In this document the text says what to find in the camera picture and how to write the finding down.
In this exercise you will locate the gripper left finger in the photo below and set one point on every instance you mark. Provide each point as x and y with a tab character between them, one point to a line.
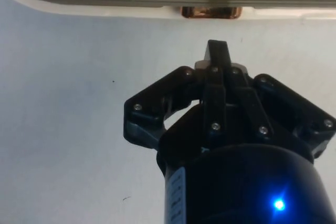
215	103

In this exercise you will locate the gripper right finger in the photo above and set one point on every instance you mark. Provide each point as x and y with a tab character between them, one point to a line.
286	103

